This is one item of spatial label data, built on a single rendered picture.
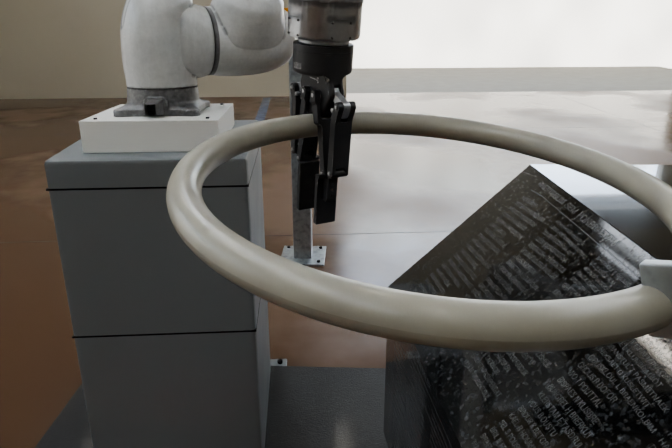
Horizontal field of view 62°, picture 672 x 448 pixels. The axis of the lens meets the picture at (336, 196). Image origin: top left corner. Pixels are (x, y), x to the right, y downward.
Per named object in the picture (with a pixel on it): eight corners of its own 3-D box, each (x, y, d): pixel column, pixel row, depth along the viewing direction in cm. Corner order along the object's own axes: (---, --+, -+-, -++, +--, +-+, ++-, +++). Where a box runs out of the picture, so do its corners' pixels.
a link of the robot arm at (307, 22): (309, -7, 61) (307, 48, 63) (378, -5, 65) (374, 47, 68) (275, -13, 68) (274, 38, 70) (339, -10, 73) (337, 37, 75)
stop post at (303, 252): (326, 248, 265) (324, 6, 230) (323, 266, 246) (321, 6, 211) (284, 247, 266) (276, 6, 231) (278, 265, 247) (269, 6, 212)
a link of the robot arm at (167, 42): (118, 84, 129) (107, -17, 123) (196, 81, 138) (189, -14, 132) (133, 90, 116) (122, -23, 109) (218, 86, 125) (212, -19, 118)
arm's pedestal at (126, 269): (68, 498, 130) (2, 168, 105) (129, 367, 178) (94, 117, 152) (283, 487, 133) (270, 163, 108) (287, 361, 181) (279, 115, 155)
